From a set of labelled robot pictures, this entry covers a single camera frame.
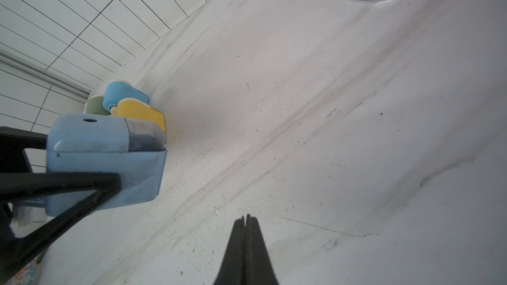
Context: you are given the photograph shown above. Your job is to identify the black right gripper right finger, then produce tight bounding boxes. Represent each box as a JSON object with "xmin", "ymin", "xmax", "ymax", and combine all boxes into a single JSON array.
[{"xmin": 245, "ymin": 215, "xmax": 278, "ymax": 284}]

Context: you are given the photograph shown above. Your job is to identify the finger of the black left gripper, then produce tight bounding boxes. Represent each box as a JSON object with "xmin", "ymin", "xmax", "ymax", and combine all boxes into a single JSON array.
[
  {"xmin": 1, "ymin": 127, "xmax": 48, "ymax": 174},
  {"xmin": 1, "ymin": 173, "xmax": 121, "ymax": 281}
]

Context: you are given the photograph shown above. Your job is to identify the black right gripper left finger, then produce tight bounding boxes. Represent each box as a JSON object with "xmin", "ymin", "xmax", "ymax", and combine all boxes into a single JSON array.
[{"xmin": 214, "ymin": 217, "xmax": 246, "ymax": 285}]

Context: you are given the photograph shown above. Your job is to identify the yellow pencil sharpener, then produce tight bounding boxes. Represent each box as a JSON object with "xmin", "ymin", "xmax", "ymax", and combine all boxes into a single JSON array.
[{"xmin": 110, "ymin": 98, "xmax": 166, "ymax": 133}]

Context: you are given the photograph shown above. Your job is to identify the clear grey sharpener tray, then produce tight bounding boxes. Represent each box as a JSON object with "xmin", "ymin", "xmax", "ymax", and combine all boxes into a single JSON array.
[{"xmin": 125, "ymin": 119, "xmax": 166, "ymax": 151}]

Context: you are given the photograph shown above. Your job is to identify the patterned ceramic plate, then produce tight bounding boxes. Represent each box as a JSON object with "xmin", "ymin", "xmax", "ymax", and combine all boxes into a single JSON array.
[{"xmin": 5, "ymin": 260, "xmax": 41, "ymax": 285}]

